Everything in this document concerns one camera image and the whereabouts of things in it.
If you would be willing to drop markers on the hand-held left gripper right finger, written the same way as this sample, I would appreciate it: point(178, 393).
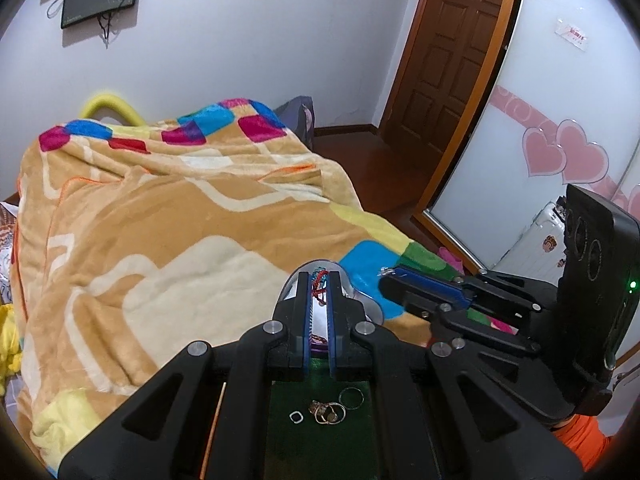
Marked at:
point(333, 320)

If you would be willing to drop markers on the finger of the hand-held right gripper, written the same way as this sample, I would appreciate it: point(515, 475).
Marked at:
point(425, 285)
point(480, 332)

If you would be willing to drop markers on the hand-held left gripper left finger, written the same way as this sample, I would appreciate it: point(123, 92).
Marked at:
point(305, 320)

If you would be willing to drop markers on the person's right forearm orange sleeve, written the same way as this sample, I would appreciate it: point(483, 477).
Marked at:
point(582, 440)

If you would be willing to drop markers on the pink cloth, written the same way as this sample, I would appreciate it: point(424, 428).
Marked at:
point(450, 257)

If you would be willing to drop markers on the white suitcase with stickers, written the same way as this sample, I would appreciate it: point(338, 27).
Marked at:
point(535, 240)

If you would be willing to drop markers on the green velvet tray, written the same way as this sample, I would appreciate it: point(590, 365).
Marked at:
point(320, 450)

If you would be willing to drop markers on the tan patterned fleece blanket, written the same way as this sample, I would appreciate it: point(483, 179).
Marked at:
point(175, 240)

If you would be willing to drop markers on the white wardrobe with pink hearts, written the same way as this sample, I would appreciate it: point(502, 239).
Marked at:
point(550, 110)

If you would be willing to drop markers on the grey purple pillow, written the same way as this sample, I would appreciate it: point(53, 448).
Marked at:
point(300, 115)

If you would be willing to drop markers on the brown wooden door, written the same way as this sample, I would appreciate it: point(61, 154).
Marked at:
point(450, 55)

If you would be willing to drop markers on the red white label sticker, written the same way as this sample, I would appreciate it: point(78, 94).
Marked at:
point(575, 36)

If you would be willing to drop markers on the yellow foam tube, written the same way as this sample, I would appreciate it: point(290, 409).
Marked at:
point(107, 101)

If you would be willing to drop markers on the yellow cloth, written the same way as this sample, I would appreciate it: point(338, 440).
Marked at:
point(9, 345)

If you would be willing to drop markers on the patterned bed sheet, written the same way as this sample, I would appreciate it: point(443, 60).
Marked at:
point(6, 250)

